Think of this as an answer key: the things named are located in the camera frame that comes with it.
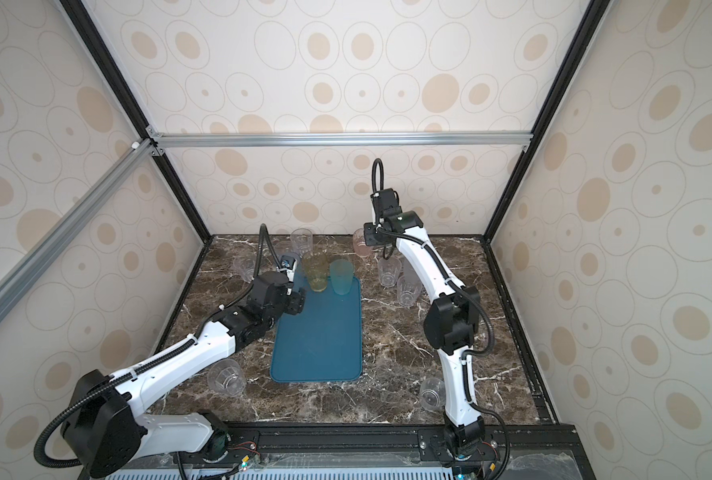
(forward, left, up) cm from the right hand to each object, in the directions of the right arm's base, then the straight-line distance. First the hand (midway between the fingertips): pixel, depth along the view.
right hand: (374, 232), depth 92 cm
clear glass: (-9, -11, -18) cm, 23 cm away
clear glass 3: (-42, -15, -21) cm, 49 cm away
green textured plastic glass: (-4, +11, -15) cm, 19 cm away
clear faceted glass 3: (0, -6, -19) cm, 19 cm away
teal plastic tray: (-27, +16, -20) cm, 37 cm away
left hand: (-18, +21, 0) cm, 27 cm away
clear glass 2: (-37, +43, -20) cm, 60 cm away
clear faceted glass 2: (+1, +47, -18) cm, 50 cm away
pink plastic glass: (-2, +5, -4) cm, 6 cm away
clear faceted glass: (+14, +27, -19) cm, 36 cm away
